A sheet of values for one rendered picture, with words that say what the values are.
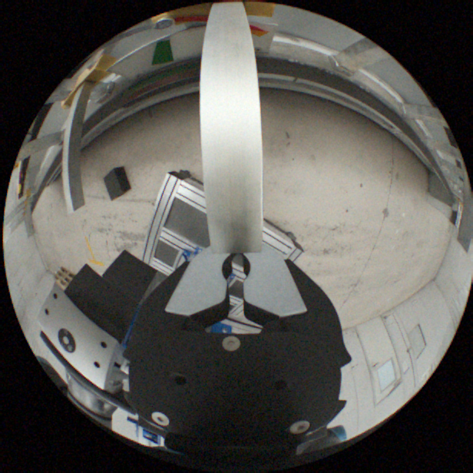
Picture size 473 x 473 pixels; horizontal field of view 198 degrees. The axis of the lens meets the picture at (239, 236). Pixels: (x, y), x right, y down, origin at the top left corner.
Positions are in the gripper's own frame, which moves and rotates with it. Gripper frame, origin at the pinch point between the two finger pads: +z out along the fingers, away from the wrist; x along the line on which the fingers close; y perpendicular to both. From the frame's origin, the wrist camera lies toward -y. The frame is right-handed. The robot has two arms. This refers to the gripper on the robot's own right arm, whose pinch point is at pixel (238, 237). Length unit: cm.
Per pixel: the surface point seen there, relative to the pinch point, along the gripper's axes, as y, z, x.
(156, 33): -51, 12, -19
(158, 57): -28.8, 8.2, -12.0
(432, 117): -30, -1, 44
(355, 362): 238, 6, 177
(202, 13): -28.8, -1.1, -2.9
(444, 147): -31, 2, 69
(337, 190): 11, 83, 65
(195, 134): -24, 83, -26
